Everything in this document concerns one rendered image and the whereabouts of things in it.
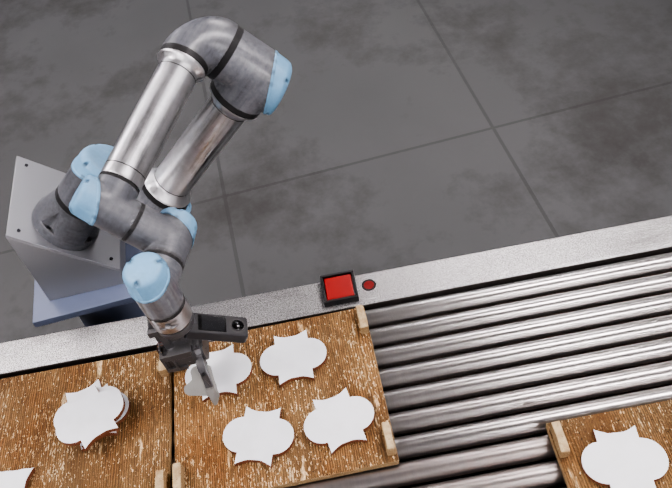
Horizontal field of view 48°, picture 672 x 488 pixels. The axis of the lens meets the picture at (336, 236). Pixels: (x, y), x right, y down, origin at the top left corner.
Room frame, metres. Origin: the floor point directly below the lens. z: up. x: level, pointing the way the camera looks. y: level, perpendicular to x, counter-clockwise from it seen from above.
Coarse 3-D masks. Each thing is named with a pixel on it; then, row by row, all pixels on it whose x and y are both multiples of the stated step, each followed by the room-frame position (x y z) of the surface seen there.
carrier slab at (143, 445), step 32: (0, 384) 0.90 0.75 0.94; (32, 384) 0.89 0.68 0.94; (64, 384) 0.87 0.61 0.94; (128, 384) 0.84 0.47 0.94; (160, 384) 0.83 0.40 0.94; (0, 416) 0.83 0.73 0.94; (32, 416) 0.81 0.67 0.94; (128, 416) 0.77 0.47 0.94; (160, 416) 0.76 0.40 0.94; (0, 448) 0.75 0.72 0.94; (32, 448) 0.74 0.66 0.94; (64, 448) 0.73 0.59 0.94; (96, 448) 0.71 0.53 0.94; (128, 448) 0.70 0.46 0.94; (160, 448) 0.69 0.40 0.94; (32, 480) 0.67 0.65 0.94; (64, 480) 0.66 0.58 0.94; (96, 480) 0.65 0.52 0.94; (128, 480) 0.64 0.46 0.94
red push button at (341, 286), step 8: (328, 280) 1.02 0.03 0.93; (336, 280) 1.02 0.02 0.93; (344, 280) 1.01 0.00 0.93; (328, 288) 1.00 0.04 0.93; (336, 288) 0.99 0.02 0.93; (344, 288) 0.99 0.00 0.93; (352, 288) 0.99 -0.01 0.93; (328, 296) 0.98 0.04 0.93; (336, 296) 0.97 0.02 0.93; (344, 296) 0.97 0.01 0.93
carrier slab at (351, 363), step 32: (320, 320) 0.91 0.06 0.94; (352, 320) 0.90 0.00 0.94; (256, 352) 0.86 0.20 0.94; (352, 352) 0.82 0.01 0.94; (256, 384) 0.79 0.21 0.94; (288, 384) 0.78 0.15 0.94; (320, 384) 0.76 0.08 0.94; (352, 384) 0.75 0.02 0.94; (192, 416) 0.74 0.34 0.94; (224, 416) 0.73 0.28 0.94; (288, 416) 0.71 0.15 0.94; (384, 416) 0.67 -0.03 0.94; (192, 448) 0.68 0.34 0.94; (224, 448) 0.67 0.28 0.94; (320, 448) 0.63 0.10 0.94; (352, 448) 0.62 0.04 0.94; (384, 448) 0.61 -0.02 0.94; (192, 480) 0.61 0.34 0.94; (224, 480) 0.60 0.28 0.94; (256, 480) 0.59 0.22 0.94; (288, 480) 0.58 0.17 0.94
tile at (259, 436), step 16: (256, 416) 0.71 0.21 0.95; (272, 416) 0.71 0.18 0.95; (224, 432) 0.69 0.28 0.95; (240, 432) 0.69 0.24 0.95; (256, 432) 0.68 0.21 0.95; (272, 432) 0.67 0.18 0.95; (288, 432) 0.67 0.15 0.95; (240, 448) 0.65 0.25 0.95; (256, 448) 0.65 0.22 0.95; (272, 448) 0.64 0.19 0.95; (288, 448) 0.64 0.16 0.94
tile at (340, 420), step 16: (320, 400) 0.72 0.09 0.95; (336, 400) 0.71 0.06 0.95; (352, 400) 0.71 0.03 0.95; (320, 416) 0.69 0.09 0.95; (336, 416) 0.68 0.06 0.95; (352, 416) 0.68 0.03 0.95; (368, 416) 0.67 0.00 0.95; (320, 432) 0.66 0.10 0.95; (336, 432) 0.65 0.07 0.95; (352, 432) 0.64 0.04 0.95; (336, 448) 0.62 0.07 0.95
